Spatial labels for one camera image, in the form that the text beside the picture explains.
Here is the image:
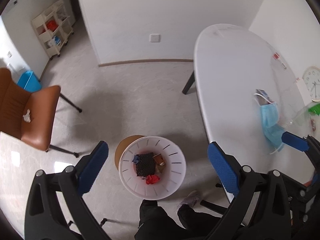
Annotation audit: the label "clear plastic bottle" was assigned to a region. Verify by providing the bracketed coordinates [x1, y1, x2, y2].
[279, 102, 319, 130]

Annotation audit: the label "blue face mask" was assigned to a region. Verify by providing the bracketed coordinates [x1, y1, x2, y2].
[255, 100, 279, 129]
[263, 124, 285, 154]

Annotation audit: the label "printed paper ball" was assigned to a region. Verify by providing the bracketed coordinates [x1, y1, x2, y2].
[132, 154, 140, 164]

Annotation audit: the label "black foam mesh sheet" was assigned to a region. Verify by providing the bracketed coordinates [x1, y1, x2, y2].
[135, 153, 156, 177]

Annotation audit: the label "red paper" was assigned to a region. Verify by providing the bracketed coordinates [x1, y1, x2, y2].
[145, 174, 161, 185]

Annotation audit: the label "small brown wrapper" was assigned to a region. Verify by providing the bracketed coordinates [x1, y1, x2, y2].
[153, 154, 166, 173]

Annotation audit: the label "white pink trash basket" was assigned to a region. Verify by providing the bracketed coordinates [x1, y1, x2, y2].
[114, 135, 187, 200]

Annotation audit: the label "clear snack wrapper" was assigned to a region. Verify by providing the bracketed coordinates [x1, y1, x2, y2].
[310, 115, 319, 132]

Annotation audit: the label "green plastic bag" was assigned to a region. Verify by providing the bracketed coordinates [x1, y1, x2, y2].
[308, 103, 320, 116]

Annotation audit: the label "round wooden stool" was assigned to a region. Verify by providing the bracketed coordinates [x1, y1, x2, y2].
[114, 135, 144, 170]

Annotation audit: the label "grey slipper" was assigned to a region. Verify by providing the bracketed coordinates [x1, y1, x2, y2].
[178, 190, 202, 208]

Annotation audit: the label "brown leather chair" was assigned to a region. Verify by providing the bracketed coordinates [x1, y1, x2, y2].
[0, 68, 82, 157]

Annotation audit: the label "white crumpled tissue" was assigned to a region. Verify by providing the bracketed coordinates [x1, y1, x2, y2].
[23, 109, 31, 123]

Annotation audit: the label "person's black trouser legs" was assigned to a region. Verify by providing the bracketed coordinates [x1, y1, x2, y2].
[135, 200, 220, 239]

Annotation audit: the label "blue plastic bin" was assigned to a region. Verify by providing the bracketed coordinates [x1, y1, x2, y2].
[17, 70, 42, 93]

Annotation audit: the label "cream storage cart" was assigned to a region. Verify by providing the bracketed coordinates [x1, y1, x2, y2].
[31, 0, 74, 60]

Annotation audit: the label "round white wall clock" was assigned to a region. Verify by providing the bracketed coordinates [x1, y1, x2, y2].
[303, 66, 320, 102]

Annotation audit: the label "white wall socket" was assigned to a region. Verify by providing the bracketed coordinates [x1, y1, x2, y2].
[149, 34, 161, 43]

